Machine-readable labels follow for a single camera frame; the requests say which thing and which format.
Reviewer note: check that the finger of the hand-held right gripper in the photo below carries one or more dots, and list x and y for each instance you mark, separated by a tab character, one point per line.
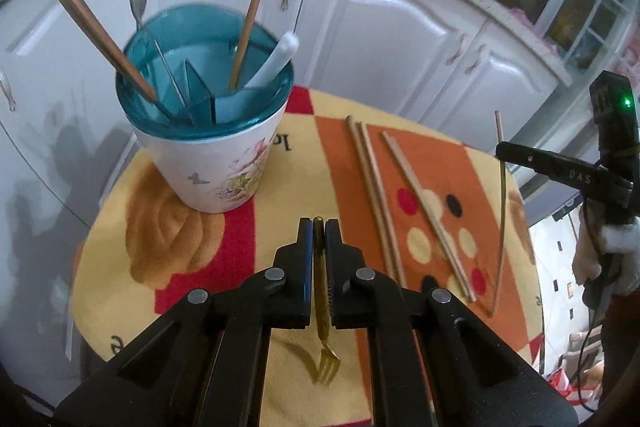
525	159

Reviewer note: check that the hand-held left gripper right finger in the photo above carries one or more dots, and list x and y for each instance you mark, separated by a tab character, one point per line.
334	257

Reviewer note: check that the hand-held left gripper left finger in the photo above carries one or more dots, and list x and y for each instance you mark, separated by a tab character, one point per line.
304	257

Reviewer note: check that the gold metal fork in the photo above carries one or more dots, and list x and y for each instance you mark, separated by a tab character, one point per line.
320	297

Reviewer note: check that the floral utensil holder teal lid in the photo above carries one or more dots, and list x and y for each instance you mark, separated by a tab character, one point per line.
200	167

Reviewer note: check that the white ceramic spoon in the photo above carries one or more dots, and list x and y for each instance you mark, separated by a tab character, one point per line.
280	54

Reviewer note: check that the person's right hand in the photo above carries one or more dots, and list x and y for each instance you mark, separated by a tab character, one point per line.
625	239

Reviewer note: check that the orange yellow printed mat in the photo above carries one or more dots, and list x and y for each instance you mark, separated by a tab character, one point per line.
225	257

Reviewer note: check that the pink cloth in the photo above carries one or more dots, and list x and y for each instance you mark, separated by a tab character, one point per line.
525	19

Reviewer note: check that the red white plastic bag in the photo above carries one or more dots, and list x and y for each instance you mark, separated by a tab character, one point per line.
565	387

